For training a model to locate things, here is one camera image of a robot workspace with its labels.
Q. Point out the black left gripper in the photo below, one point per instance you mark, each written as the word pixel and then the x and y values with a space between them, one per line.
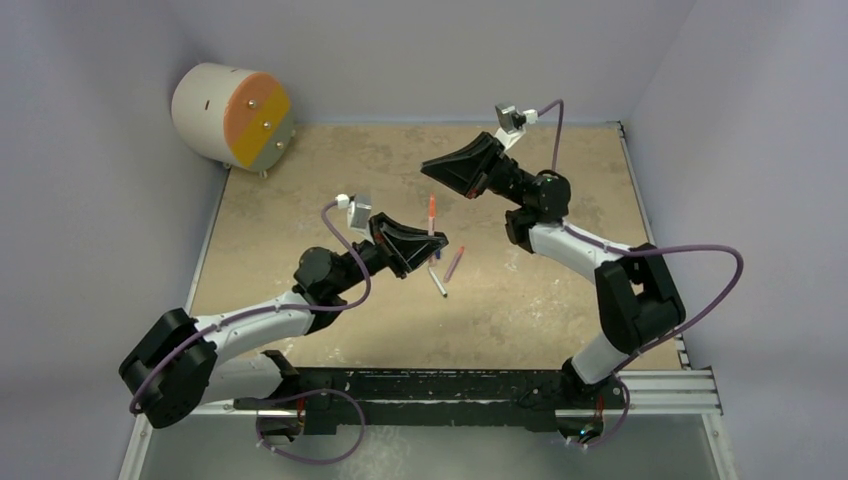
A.
pixel 403 255

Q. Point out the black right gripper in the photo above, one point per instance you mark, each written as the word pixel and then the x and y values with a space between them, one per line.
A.
pixel 491 168

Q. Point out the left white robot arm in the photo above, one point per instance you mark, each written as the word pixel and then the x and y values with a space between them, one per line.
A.
pixel 170 370

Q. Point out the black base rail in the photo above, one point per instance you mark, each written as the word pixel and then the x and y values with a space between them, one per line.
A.
pixel 539 401

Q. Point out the white pen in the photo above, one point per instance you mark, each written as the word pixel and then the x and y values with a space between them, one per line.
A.
pixel 437 282

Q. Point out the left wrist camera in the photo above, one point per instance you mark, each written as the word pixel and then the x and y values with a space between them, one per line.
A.
pixel 358 209

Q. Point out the aluminium frame rail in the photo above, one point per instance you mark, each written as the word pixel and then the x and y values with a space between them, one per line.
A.
pixel 672 392

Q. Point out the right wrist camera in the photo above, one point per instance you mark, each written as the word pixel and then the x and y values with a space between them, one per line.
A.
pixel 512 123

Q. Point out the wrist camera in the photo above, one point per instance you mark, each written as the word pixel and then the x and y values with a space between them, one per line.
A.
pixel 512 123
pixel 358 209

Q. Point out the purple pen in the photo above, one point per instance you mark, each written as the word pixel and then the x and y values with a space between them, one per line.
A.
pixel 453 264

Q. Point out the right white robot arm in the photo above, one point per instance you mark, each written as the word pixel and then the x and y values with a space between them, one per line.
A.
pixel 637 299

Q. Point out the round mini drawer cabinet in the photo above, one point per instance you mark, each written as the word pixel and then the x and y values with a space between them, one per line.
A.
pixel 238 117

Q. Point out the orange pen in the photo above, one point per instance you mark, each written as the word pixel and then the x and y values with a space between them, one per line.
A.
pixel 431 215

